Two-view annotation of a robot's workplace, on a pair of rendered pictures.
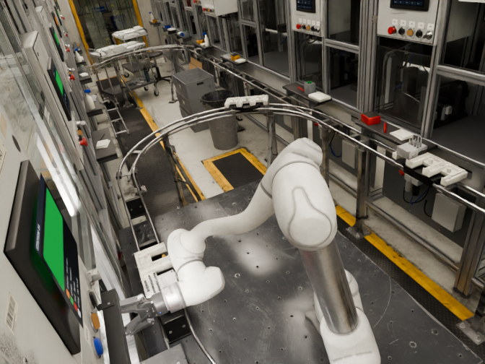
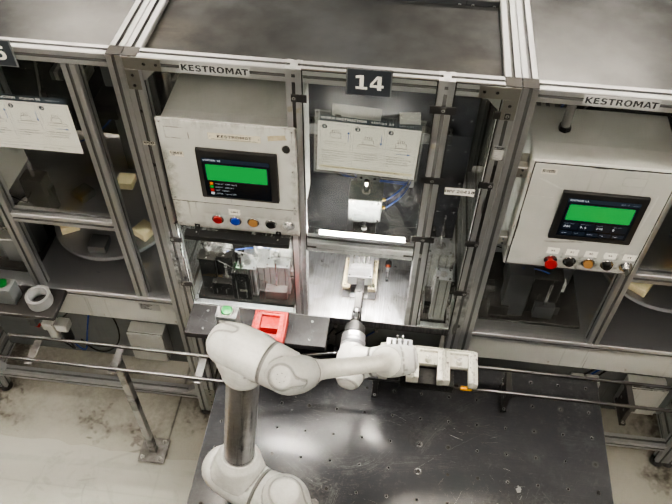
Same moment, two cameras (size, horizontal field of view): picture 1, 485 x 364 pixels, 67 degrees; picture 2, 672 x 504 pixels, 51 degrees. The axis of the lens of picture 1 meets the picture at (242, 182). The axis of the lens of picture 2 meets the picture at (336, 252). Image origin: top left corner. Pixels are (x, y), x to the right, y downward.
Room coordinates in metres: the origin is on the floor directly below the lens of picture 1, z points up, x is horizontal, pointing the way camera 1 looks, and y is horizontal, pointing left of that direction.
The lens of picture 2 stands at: (1.41, -1.03, 3.15)
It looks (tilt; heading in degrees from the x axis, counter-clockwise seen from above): 49 degrees down; 115
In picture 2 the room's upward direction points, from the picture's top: 1 degrees clockwise
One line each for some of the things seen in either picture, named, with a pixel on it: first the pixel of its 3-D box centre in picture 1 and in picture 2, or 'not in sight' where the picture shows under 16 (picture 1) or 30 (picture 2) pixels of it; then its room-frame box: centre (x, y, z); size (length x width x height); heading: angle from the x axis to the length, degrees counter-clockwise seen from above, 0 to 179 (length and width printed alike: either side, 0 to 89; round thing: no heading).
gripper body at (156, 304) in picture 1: (152, 307); (355, 325); (0.84, 0.37, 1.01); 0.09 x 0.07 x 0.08; 109
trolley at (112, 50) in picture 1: (125, 72); not in sight; (6.34, 1.65, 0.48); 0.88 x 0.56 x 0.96; 127
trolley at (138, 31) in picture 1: (136, 53); not in sight; (7.67, 1.69, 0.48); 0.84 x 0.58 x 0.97; 27
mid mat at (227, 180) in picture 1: (239, 172); not in sight; (3.30, 0.01, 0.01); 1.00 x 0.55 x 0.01; 19
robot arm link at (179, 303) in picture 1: (172, 297); (353, 341); (0.86, 0.30, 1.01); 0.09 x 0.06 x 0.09; 19
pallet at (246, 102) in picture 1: (247, 104); not in sight; (3.01, -0.15, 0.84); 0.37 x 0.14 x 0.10; 77
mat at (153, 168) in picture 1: (130, 119); not in sight; (5.38, 1.54, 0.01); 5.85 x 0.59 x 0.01; 19
